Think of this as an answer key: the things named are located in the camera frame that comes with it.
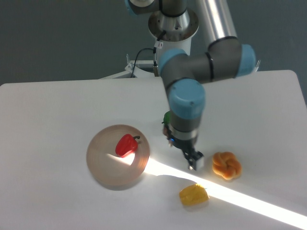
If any yellow bell pepper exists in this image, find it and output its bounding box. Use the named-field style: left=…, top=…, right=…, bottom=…
left=179, top=184, right=210, bottom=206

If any green bell pepper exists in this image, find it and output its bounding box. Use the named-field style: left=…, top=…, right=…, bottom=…
left=162, top=111, right=170, bottom=125

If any orange knotted bread roll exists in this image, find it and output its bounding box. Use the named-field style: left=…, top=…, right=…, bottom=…
left=212, top=152, right=242, bottom=180

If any black cable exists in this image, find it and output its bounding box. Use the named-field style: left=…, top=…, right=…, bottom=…
left=130, top=30, right=166, bottom=79

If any red bell pepper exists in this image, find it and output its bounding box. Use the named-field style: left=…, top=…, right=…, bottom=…
left=115, top=134, right=140, bottom=158

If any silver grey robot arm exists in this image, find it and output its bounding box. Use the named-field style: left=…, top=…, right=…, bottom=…
left=125, top=0, right=258, bottom=169

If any beige round plate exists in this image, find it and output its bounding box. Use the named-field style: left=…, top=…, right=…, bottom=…
left=86, top=125, right=150, bottom=190

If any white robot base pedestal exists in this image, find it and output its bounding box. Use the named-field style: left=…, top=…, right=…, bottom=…
left=102, top=38, right=191, bottom=79

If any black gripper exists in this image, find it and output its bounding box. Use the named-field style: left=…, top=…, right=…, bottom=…
left=163, top=123, right=204, bottom=171

